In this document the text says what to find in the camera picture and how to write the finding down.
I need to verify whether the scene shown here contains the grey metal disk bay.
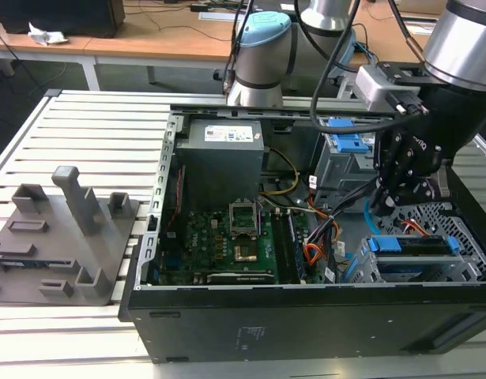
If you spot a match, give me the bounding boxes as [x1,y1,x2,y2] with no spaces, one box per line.
[345,235,486,286]

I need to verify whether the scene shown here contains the green motherboard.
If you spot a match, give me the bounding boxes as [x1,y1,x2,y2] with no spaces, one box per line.
[157,197,319,287]

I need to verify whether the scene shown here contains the black PC case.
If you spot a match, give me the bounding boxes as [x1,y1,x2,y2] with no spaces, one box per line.
[118,103,486,364]

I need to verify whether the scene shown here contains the grey power supply unit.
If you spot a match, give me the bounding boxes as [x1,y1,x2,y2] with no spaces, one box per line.
[174,118,266,207]

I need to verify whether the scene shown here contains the grey parts rack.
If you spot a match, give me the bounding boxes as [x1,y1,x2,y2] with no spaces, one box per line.
[0,165,141,307]

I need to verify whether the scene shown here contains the CPU socket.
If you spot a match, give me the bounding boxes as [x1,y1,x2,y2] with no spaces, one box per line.
[228,200,261,241]

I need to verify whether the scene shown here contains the black graphics card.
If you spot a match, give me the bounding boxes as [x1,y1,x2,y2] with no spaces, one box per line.
[205,271,277,286]

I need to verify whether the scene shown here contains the grey metal drive cage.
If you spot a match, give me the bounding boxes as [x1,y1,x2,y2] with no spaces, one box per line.
[310,116,382,205]

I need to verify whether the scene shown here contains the wooden desk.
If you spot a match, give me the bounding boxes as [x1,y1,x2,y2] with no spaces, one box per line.
[352,9,442,65]
[0,0,244,92]

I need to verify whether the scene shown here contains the black RAM slot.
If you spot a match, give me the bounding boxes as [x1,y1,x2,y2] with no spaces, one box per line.
[277,212,294,284]
[284,212,301,284]
[271,212,287,284]

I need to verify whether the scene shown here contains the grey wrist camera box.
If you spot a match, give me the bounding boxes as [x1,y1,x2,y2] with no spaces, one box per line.
[354,62,430,118]

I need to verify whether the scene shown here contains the black box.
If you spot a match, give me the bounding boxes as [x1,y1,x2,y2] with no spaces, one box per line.
[0,0,126,39]

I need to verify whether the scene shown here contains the black power wire bundle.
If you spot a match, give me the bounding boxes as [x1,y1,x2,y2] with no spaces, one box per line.
[305,173,382,286]

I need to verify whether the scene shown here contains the yellow black power wires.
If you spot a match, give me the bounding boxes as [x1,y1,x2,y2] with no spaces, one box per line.
[260,146,302,197]

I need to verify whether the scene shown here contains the square chipset heatsink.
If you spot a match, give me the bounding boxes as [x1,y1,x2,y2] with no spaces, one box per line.
[233,244,260,264]

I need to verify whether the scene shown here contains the metal socket cover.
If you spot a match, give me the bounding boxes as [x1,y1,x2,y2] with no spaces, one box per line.
[229,201,260,240]

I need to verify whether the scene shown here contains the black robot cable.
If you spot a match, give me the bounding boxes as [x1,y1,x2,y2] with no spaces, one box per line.
[386,0,426,63]
[309,0,398,129]

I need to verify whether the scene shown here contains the red orange yellow wires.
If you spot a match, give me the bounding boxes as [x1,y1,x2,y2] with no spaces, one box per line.
[304,219,343,270]

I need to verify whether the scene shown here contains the hard disk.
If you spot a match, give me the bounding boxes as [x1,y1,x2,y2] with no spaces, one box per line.
[367,235,462,257]

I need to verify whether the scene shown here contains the crumpled white paper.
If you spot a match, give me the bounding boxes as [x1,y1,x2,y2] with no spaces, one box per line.
[27,21,70,47]

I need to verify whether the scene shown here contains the blue disk wire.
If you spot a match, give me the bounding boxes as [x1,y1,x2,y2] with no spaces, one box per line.
[363,199,382,238]
[345,254,360,283]

